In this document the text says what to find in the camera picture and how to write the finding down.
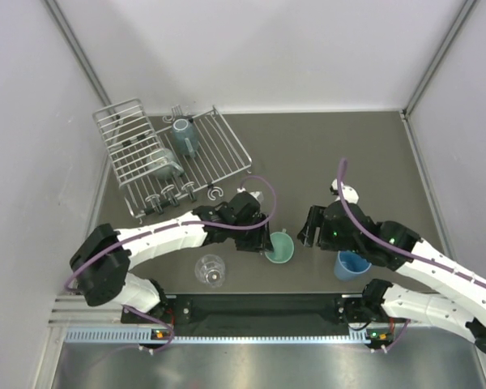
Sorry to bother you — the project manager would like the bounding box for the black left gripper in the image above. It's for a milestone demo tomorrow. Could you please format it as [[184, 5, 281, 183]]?
[[229, 212, 272, 252]]

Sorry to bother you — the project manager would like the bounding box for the green teal mug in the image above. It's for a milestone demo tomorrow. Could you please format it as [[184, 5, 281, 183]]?
[[265, 229, 295, 264]]

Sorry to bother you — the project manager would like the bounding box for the grey round ceramic cup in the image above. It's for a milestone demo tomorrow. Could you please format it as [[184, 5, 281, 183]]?
[[145, 147, 185, 180]]

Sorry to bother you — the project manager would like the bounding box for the blue-grey ceramic mug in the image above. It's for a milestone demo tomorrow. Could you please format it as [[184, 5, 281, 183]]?
[[172, 118, 199, 158]]

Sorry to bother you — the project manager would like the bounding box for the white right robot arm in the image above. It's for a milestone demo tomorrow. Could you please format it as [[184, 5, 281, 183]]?
[[297, 200, 486, 354]]

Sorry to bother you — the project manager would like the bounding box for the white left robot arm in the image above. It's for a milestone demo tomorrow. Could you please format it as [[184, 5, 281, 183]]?
[[70, 189, 272, 322]]

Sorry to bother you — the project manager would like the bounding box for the blue plastic cup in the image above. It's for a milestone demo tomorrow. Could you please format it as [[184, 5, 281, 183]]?
[[334, 251, 372, 281]]

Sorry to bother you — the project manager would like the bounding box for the clear glass tumbler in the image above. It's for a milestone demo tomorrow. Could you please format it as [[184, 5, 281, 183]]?
[[194, 254, 226, 288]]

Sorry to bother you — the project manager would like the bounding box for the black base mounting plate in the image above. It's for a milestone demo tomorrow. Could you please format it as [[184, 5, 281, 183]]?
[[157, 293, 390, 336]]

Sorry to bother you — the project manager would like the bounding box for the small metal c-shaped hook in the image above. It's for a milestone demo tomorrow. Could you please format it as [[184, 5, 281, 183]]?
[[207, 186, 224, 201]]

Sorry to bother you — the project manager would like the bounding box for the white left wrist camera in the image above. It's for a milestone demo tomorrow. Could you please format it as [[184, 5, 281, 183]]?
[[237, 187, 264, 203]]

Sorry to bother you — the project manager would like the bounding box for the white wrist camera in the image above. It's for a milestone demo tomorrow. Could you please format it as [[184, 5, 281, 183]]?
[[330, 179, 360, 204], [237, 187, 264, 203]]

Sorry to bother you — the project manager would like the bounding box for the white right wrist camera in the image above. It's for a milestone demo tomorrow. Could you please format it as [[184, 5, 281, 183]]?
[[330, 179, 360, 204]]

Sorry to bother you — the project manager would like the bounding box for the metal wire dish rack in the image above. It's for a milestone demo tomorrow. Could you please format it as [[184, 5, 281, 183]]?
[[92, 98, 252, 220]]

